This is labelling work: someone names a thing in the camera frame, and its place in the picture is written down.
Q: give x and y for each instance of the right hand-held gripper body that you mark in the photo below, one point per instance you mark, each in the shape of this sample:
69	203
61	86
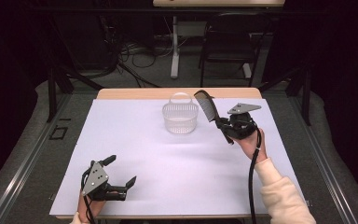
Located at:
240	123

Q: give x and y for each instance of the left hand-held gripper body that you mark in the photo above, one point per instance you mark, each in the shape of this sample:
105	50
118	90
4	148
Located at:
94	180

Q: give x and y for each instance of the black comb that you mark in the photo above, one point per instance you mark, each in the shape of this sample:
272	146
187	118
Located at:
208	107

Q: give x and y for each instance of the clear plastic basket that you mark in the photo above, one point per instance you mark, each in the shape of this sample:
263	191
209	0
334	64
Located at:
180	118

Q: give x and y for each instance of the person's right hand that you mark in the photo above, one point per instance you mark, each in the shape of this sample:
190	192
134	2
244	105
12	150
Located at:
251	146

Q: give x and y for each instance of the person's left hand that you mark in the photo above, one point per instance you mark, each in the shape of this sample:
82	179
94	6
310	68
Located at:
90	208

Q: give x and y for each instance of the white table mat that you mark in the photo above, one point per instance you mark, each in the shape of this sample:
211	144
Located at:
167	168

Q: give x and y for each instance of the black metal stand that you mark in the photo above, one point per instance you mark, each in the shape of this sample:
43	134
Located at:
298	84
59	81

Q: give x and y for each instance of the black folding chair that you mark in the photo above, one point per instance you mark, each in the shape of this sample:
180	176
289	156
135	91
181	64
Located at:
230	46

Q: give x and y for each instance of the white-legged wooden desk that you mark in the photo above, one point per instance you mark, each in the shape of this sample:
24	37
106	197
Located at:
199	3

